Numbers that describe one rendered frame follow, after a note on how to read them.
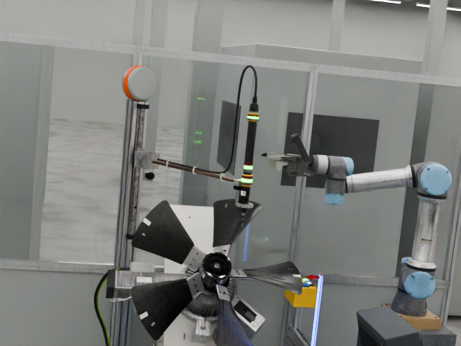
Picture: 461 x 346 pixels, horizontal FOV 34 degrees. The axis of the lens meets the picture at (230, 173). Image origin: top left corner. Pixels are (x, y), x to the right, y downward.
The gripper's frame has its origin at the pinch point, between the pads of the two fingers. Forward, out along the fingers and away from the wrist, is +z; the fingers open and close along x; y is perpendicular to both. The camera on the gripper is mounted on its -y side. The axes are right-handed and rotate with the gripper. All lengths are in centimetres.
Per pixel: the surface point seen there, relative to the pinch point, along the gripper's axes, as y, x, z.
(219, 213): 28.4, 20.1, 12.4
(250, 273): 47.2, -3.2, 2.3
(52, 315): 92, 70, 79
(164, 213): 27.7, 10.4, 36.5
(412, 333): 41, -83, -30
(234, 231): 32.8, 7.9, 8.1
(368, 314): 43, -62, -25
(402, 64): -49, 256, -159
